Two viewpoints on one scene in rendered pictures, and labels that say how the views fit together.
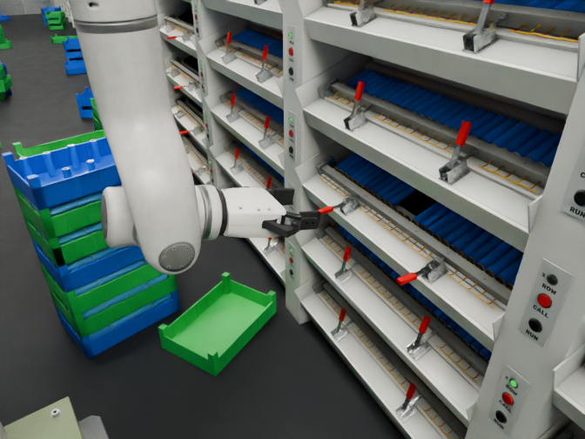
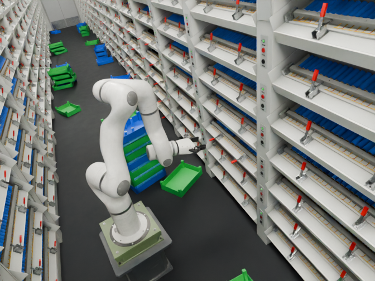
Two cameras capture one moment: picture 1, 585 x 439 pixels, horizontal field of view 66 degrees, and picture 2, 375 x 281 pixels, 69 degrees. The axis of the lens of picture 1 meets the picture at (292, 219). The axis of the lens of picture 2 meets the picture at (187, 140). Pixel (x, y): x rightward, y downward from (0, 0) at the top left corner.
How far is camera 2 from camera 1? 0.81 m
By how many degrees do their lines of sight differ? 9
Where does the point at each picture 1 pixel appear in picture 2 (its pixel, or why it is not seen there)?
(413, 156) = (232, 124)
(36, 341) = not seen: hidden behind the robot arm
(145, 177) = (158, 145)
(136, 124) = (155, 132)
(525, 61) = (249, 107)
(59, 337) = not seen: hidden behind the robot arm
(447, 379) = (251, 190)
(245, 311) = (191, 174)
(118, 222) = (152, 154)
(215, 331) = (179, 182)
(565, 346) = (267, 178)
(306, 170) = (206, 123)
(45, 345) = not seen: hidden behind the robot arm
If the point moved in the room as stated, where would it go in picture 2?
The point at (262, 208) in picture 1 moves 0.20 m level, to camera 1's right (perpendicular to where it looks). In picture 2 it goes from (188, 145) to (225, 143)
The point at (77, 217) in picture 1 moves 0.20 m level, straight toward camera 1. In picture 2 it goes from (130, 146) to (138, 161)
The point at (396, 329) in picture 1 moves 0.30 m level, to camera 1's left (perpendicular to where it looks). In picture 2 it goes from (238, 177) to (191, 179)
